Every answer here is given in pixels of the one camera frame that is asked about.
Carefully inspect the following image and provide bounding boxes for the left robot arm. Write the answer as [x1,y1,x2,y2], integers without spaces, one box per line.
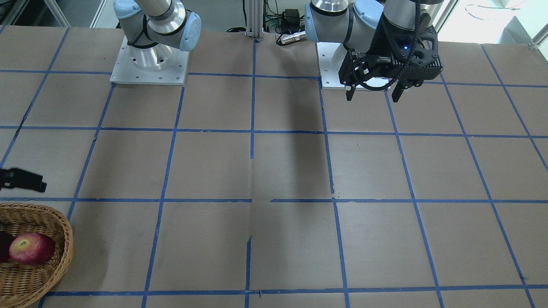
[305,0,444,103]

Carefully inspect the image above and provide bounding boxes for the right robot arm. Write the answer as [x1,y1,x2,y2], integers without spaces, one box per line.
[111,0,202,85]

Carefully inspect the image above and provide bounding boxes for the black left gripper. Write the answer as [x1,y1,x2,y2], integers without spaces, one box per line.
[339,17,424,103]

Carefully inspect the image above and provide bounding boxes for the woven wicker basket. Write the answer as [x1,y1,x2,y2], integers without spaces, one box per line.
[0,201,74,308]

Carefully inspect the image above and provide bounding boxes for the dark red apple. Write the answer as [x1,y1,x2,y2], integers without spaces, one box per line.
[0,231,15,263]

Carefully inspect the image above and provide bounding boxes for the aluminium frame post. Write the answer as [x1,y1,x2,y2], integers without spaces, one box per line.
[243,0,264,41]

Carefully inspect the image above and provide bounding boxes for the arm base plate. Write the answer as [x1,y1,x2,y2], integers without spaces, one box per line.
[110,37,190,86]
[316,42,346,90]

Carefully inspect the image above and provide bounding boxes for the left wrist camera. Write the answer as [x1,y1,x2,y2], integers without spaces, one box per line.
[391,26,444,85]

